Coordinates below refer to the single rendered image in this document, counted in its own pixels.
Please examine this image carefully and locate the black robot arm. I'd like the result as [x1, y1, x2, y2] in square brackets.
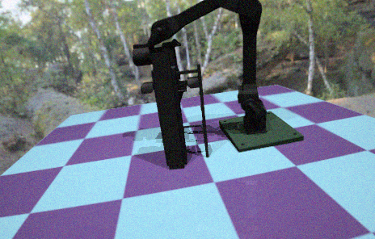
[133, 0, 268, 134]

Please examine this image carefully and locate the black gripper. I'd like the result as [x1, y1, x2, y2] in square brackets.
[141, 61, 199, 102]

